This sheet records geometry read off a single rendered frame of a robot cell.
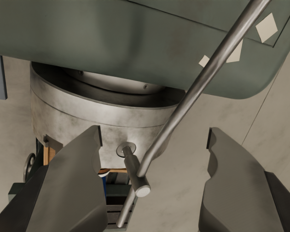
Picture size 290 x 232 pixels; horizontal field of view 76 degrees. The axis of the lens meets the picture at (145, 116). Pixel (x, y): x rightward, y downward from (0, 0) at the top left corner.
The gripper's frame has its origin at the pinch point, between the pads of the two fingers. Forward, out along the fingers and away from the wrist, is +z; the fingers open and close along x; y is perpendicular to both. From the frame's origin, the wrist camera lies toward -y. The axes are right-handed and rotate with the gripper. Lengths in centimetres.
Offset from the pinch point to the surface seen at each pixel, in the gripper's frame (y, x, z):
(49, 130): 9.1, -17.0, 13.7
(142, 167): 10.3, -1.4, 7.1
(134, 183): 12.3, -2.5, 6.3
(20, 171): 122, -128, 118
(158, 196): 197, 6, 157
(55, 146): 12.6, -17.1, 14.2
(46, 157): 37, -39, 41
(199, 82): -1.8, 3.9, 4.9
